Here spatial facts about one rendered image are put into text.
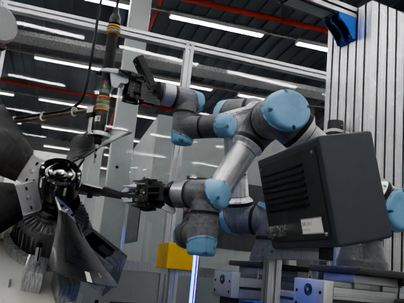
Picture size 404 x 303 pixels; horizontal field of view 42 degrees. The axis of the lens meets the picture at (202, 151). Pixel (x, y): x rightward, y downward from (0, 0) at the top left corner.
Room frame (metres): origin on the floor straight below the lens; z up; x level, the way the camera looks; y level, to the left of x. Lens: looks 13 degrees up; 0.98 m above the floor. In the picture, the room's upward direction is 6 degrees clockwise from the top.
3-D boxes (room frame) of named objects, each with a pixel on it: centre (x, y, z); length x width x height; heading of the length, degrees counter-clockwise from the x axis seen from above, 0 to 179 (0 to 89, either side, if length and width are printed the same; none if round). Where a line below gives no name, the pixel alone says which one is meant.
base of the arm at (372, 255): (1.63, -0.51, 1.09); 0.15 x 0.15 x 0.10
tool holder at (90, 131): (1.59, 0.33, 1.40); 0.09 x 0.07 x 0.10; 52
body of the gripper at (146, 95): (1.64, 0.21, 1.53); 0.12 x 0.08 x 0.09; 117
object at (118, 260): (1.63, 0.28, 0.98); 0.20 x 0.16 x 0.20; 17
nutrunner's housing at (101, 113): (1.58, 0.32, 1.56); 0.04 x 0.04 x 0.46
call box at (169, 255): (1.97, 0.06, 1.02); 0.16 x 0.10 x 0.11; 17
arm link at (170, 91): (1.68, 0.14, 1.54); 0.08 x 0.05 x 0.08; 27
